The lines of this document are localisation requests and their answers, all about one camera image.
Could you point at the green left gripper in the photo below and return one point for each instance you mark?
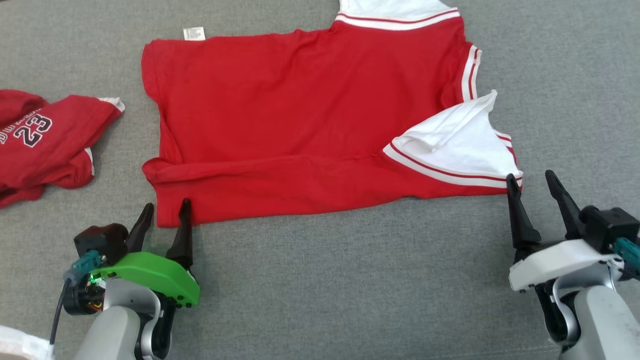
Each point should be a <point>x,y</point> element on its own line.
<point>150,275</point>

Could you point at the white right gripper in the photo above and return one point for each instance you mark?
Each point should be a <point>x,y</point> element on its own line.
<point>555,265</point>

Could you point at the red shorts with number 23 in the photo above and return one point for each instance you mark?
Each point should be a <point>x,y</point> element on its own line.
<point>45,150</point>

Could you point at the red jersey with white trim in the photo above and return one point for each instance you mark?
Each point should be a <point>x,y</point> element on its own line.
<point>300,115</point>

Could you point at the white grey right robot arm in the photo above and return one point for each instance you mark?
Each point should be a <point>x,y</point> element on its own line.
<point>600,325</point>

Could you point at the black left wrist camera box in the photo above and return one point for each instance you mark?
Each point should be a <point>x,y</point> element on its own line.
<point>100,240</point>

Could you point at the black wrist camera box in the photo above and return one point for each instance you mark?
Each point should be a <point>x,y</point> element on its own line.
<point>100,240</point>
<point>610,227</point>

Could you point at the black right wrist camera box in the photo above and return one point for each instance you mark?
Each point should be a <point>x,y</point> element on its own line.
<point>610,227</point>

